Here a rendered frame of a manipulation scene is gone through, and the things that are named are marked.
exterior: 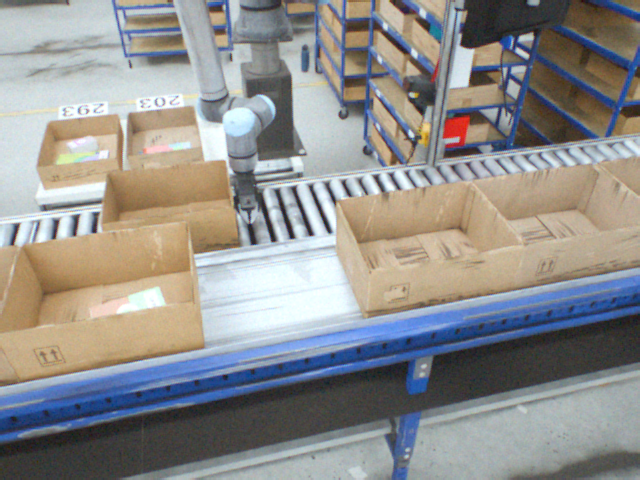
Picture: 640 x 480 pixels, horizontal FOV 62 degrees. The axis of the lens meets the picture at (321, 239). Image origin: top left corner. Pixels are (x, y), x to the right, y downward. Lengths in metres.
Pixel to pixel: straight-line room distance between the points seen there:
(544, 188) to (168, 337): 1.13
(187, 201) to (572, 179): 1.26
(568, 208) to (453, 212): 0.40
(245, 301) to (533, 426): 1.35
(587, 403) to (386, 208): 1.34
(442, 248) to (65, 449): 1.11
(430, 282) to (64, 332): 0.81
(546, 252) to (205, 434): 0.96
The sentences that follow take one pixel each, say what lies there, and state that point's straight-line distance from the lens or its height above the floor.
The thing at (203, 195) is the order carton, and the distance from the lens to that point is 1.95.
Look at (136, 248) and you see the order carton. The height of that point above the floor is 0.99.
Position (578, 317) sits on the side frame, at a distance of 1.60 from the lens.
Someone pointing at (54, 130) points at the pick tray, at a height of 0.81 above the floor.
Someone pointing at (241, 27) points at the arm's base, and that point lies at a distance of 2.07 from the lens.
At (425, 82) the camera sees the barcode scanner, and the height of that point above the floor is 1.08.
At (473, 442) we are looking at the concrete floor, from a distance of 2.22.
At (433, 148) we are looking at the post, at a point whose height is 0.82.
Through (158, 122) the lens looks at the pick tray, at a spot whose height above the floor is 0.79.
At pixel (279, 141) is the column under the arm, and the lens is 2.20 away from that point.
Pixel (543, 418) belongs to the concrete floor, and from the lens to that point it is 2.37.
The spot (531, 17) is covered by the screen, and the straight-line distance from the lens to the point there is 2.03.
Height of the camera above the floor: 1.86
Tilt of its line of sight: 39 degrees down
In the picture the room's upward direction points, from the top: straight up
